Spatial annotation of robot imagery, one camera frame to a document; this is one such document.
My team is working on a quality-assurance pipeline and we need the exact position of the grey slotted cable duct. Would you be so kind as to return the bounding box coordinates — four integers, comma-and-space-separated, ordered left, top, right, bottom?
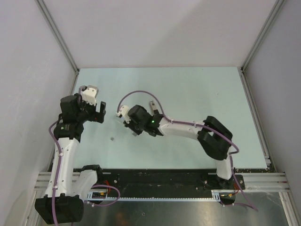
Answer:
86, 190, 234, 202

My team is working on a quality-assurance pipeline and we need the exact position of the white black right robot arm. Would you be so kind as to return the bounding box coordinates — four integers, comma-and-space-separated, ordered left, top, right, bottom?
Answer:
117, 105, 234, 189

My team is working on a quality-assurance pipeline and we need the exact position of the beige and black stapler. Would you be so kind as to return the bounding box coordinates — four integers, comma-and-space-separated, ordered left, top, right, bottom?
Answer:
149, 101, 160, 115

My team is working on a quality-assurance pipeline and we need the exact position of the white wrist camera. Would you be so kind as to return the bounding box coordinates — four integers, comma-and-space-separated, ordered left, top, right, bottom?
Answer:
79, 85, 99, 106
116, 105, 131, 124

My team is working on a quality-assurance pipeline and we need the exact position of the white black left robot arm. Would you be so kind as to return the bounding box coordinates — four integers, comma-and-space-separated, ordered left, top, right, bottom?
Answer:
35, 90, 106, 226

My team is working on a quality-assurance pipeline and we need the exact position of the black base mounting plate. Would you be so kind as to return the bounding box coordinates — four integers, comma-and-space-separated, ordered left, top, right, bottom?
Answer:
96, 169, 244, 190

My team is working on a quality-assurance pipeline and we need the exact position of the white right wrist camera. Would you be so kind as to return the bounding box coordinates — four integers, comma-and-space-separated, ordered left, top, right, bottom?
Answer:
116, 105, 131, 124

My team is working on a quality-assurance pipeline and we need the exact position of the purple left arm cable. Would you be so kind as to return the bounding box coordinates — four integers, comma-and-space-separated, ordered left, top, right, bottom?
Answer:
48, 86, 121, 226

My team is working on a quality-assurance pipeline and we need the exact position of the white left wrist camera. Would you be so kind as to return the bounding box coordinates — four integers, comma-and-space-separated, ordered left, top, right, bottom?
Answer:
79, 85, 99, 106

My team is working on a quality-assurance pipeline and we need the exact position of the aluminium frame rail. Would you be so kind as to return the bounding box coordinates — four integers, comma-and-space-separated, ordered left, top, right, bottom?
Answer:
34, 172, 290, 192

